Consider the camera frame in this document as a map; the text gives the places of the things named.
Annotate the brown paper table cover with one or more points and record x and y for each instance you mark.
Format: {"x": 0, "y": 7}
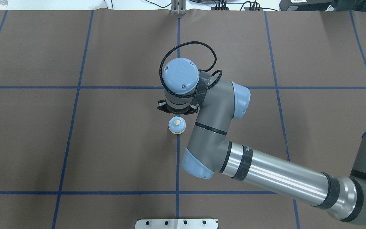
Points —
{"x": 82, "y": 144}

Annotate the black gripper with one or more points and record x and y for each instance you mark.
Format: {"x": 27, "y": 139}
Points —
{"x": 162, "y": 106}

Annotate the white pedestal base plate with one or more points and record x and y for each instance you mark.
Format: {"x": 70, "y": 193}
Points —
{"x": 177, "y": 224}

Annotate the blue and cream bell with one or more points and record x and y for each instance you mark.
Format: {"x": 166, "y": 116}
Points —
{"x": 177, "y": 125}

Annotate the aluminium frame post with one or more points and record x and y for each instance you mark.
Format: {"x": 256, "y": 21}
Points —
{"x": 178, "y": 7}

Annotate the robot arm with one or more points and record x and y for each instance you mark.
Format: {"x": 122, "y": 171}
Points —
{"x": 190, "y": 90}

